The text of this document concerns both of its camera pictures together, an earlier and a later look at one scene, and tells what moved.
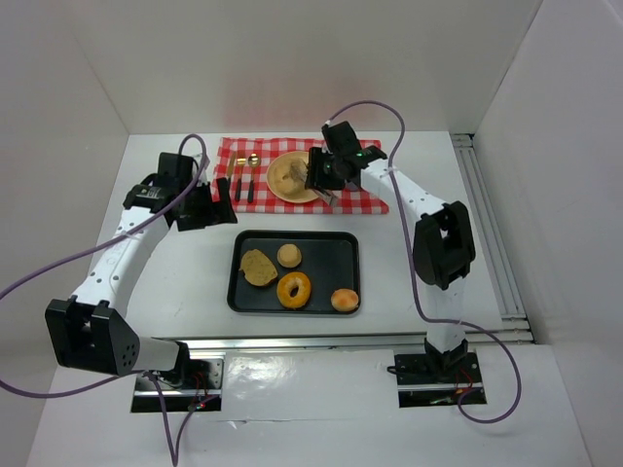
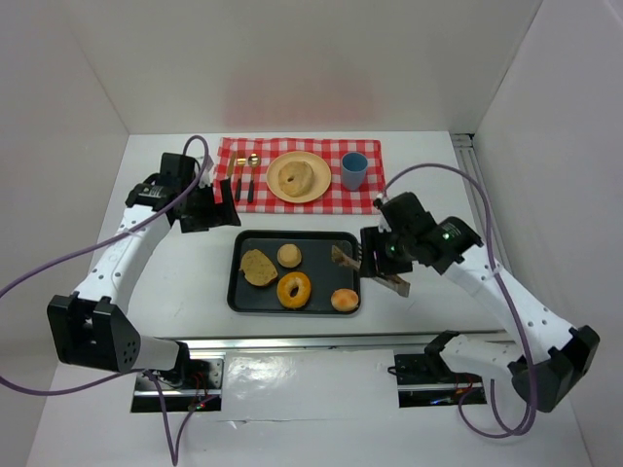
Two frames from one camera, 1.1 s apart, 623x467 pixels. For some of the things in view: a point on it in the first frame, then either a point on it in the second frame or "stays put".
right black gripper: [317, 168] to [371, 252]
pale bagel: [290, 177] stays put
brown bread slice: [258, 269] stays put
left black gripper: [205, 206] stays put
